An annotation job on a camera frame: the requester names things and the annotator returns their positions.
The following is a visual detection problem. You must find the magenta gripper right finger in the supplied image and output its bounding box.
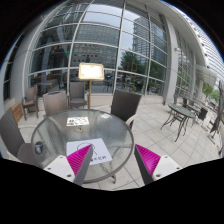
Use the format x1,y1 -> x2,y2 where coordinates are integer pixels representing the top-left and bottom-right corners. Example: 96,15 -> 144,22
134,144 -> 182,185

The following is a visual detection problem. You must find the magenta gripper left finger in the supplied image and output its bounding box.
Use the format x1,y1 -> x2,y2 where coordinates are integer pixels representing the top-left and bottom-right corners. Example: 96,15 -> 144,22
44,145 -> 93,186

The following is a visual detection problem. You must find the white printed paper sheet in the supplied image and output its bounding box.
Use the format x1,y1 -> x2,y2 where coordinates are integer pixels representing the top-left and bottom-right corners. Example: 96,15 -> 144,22
65,137 -> 113,166

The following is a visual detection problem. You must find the round glass patio table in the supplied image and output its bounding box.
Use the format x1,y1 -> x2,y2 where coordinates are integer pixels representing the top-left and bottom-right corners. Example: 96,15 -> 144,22
31,109 -> 134,183

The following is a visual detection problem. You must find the colourful menu card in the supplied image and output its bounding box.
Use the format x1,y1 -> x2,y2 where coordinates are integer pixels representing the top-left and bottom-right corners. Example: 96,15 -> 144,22
66,117 -> 89,126

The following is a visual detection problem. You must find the grey wicker chair left front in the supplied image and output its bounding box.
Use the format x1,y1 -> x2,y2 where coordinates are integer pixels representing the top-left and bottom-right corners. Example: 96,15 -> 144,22
0,113 -> 38,167

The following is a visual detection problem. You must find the green glass table right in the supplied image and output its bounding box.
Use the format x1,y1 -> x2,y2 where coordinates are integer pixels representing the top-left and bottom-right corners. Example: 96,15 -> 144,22
162,103 -> 195,140

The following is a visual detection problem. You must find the grey wicker chair behind table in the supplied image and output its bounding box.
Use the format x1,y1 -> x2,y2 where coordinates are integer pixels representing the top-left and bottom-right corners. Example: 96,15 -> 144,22
43,91 -> 69,117

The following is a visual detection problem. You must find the dark wicker chair right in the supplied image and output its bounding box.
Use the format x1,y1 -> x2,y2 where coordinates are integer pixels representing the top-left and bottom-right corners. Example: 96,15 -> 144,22
111,90 -> 141,128

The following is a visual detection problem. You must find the dark chair far right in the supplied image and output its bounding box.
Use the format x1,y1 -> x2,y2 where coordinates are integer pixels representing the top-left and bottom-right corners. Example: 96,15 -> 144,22
192,107 -> 208,124

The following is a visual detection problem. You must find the grey wicker chair back centre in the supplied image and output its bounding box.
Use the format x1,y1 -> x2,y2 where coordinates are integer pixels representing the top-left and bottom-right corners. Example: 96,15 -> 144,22
69,82 -> 87,108

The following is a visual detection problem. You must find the grey wicker chair far left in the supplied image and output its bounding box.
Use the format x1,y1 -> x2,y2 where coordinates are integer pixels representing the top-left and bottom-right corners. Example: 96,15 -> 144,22
21,85 -> 39,119

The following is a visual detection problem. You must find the wooden bench left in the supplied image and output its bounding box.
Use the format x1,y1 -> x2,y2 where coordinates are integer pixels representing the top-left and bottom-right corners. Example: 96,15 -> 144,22
12,103 -> 23,122

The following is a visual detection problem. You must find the gold menu stand sign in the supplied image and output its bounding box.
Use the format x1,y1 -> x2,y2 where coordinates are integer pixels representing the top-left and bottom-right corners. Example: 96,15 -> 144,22
78,62 -> 106,110

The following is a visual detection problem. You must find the closed dark patio umbrella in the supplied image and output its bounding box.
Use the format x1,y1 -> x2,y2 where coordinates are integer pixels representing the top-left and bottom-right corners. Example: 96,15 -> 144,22
208,80 -> 223,141

